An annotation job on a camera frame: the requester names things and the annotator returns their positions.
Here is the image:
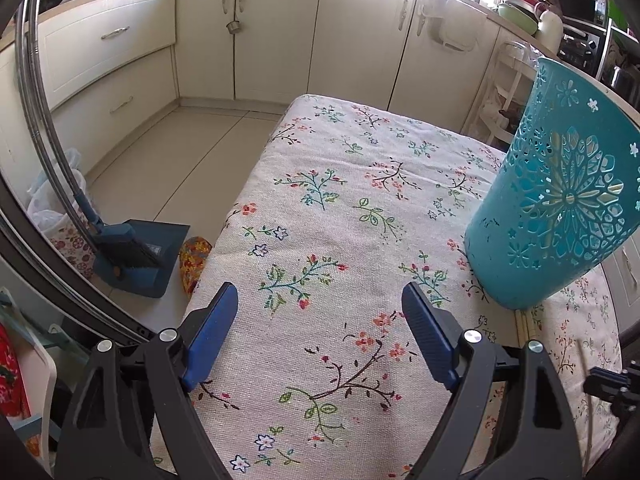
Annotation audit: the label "colourful floral slipper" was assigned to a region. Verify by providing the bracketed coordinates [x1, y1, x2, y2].
[179, 236, 213, 295]

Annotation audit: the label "white thermos jug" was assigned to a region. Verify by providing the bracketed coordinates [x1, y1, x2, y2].
[532, 7, 563, 53]

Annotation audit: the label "blue perforated plastic basket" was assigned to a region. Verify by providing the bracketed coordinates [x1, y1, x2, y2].
[464, 56, 640, 311]

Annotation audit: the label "white over-door holder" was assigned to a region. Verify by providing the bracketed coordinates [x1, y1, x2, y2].
[415, 0, 488, 53]

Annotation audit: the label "green bowl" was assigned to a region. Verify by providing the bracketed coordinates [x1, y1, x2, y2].
[496, 2, 541, 36]

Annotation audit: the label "blue dustpan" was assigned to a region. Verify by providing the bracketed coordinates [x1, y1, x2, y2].
[92, 219, 191, 298]

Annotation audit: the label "white trolley rack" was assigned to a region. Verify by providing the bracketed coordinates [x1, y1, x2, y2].
[465, 40, 543, 151]

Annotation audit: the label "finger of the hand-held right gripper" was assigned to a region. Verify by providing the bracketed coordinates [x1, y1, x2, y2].
[582, 366, 640, 416]

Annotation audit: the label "floral tablecloth table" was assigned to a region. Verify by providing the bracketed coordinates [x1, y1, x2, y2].
[150, 92, 626, 480]

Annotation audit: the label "bundle of wooden chopsticks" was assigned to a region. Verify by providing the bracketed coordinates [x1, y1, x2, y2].
[515, 310, 543, 346]

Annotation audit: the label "white plastic bag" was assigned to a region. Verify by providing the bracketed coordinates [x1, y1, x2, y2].
[27, 147, 88, 231]

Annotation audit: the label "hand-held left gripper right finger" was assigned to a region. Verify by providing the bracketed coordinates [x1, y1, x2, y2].
[401, 281, 583, 480]

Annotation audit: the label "black toaster oven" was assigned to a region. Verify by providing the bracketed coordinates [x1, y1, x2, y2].
[557, 30, 608, 78]

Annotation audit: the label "white base cabinets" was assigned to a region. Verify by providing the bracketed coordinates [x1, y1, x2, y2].
[0, 0, 501, 176]

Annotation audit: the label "black microwave oven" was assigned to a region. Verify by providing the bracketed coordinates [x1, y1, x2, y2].
[555, 0, 608, 26]

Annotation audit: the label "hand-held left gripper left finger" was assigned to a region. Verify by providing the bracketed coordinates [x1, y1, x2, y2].
[54, 281, 240, 480]

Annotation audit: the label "red floral bag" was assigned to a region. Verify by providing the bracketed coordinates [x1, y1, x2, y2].
[47, 210, 98, 281]

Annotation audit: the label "black cooker pot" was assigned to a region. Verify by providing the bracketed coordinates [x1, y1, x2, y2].
[607, 62, 640, 101]

